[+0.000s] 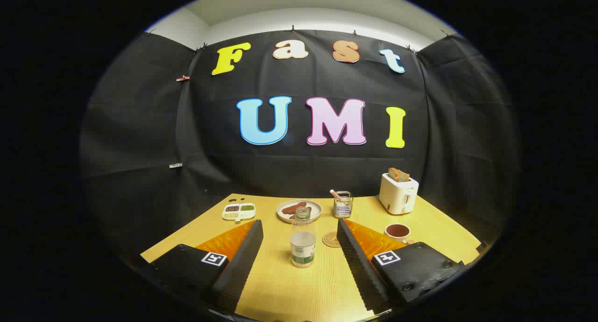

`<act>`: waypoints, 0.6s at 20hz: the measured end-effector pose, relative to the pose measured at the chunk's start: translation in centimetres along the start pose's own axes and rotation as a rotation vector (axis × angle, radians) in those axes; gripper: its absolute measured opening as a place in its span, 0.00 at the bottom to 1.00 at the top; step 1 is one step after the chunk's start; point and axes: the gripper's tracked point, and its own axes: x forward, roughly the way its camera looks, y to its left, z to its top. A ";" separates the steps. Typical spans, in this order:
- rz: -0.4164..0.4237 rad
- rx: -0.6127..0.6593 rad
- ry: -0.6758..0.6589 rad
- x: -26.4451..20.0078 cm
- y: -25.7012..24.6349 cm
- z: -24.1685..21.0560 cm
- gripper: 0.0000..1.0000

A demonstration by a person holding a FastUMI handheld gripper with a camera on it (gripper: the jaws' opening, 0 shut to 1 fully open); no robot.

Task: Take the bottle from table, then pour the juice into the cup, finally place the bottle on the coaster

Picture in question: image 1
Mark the black backdrop cloth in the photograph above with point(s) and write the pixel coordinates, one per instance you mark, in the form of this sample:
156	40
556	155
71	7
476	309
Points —
299	172

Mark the white round plate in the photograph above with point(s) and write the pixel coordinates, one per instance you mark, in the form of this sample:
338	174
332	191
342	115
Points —
285	215

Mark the wooden stick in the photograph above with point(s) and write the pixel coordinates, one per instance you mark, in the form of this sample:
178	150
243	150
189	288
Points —
336	195

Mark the round wooden coaster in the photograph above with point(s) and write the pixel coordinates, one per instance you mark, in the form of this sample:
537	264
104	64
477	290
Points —
331	240

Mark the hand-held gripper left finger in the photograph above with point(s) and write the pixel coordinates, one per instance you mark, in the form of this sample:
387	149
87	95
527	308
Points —
243	266

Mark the white toaster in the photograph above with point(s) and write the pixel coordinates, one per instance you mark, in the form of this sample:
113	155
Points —
395	196

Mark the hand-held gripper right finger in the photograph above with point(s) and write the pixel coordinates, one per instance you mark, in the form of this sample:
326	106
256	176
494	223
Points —
357	266

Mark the white divided grain dish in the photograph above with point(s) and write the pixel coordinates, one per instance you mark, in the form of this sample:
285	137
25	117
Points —
239	211

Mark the wooden table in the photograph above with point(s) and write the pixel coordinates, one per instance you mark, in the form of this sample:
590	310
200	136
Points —
289	289

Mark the toasted bread slice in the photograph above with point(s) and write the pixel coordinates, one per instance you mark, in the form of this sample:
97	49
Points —
404	176
394	174

